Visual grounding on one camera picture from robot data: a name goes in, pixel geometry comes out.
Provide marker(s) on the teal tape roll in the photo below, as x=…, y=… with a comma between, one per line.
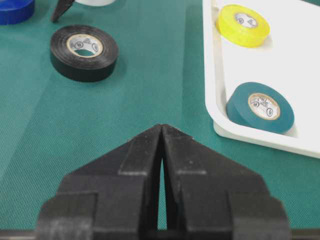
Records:
x=259, y=106

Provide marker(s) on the yellow tape roll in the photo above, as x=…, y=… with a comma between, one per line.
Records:
x=242, y=26

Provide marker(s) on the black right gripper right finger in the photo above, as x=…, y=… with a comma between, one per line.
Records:
x=211, y=197

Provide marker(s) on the white tape roll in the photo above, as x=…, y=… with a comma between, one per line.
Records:
x=95, y=3

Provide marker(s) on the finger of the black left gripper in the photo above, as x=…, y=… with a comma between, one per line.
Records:
x=61, y=7

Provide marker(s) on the blue tape roll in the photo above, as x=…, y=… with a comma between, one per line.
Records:
x=16, y=11

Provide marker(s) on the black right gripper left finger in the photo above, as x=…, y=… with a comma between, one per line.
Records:
x=111, y=198

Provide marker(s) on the white plastic case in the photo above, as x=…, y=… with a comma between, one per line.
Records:
x=288, y=61

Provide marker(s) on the black tape roll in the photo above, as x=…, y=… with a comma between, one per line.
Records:
x=83, y=53

